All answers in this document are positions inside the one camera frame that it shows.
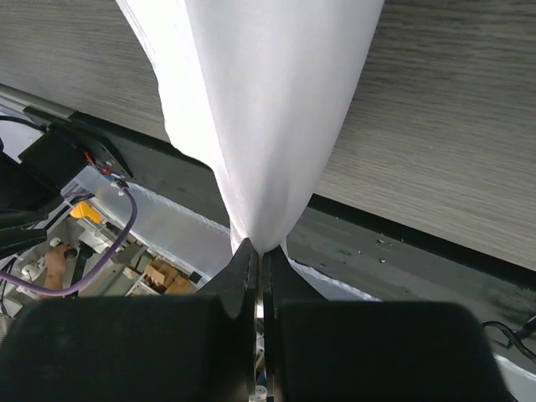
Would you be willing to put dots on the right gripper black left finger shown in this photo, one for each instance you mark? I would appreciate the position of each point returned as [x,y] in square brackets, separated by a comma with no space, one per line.
[197,347]

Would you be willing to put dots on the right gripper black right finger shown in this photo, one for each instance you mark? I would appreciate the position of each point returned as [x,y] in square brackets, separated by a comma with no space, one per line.
[322,350]

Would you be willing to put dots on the white printed t-shirt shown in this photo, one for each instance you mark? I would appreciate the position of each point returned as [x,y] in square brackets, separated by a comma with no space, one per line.
[258,91]

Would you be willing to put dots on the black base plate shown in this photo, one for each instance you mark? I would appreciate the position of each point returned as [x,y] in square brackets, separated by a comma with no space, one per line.
[381,258]

